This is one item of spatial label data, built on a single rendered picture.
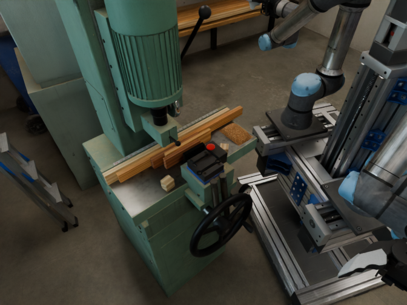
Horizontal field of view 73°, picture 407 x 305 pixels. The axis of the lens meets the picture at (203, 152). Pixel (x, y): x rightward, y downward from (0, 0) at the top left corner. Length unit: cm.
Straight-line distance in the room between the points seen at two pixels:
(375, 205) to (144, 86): 66
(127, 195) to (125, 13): 58
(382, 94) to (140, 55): 79
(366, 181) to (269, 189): 117
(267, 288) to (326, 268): 36
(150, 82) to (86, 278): 141
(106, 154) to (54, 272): 96
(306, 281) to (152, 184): 98
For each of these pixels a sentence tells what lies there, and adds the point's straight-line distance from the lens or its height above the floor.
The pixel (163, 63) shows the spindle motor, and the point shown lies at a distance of 78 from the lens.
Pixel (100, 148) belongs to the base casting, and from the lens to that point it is 136.
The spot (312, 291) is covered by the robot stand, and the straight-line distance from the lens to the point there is 162.
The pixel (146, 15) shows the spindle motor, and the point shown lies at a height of 146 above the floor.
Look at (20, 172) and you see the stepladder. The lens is 173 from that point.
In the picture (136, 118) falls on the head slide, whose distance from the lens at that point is 104.
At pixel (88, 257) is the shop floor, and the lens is 199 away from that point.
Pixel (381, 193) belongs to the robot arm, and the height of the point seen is 115.
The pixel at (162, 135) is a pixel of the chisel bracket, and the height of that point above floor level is 106.
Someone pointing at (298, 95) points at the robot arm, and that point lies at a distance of 130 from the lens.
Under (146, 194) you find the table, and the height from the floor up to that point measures 90.
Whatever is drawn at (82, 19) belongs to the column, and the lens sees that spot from 95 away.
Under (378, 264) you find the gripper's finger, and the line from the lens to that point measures 57.
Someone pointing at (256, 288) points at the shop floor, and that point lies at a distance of 180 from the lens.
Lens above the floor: 170
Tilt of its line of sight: 46 degrees down
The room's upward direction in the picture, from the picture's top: 1 degrees counter-clockwise
